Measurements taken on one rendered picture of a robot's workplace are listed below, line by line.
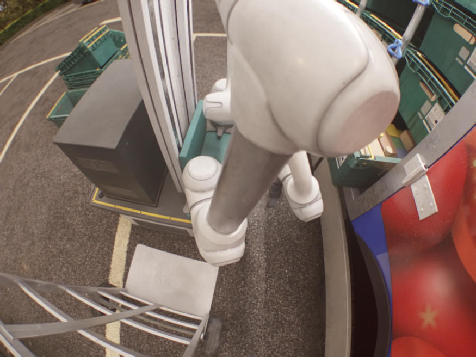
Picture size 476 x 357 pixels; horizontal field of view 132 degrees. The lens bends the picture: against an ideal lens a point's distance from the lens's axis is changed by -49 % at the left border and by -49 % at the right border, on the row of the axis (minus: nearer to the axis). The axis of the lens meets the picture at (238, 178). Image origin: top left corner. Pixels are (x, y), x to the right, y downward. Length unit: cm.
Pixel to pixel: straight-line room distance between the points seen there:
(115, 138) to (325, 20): 66
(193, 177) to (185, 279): 80
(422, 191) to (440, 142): 14
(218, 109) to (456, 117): 68
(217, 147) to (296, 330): 121
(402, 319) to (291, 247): 94
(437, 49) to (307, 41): 80
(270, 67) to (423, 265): 60
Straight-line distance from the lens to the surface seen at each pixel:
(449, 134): 61
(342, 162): 80
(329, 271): 110
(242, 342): 138
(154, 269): 138
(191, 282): 133
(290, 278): 139
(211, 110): 67
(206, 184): 67
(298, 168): 54
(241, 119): 23
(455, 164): 58
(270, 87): 17
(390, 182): 73
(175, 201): 110
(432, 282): 63
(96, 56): 217
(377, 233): 79
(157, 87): 58
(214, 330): 112
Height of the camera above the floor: 132
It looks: 61 degrees down
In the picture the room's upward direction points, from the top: 9 degrees clockwise
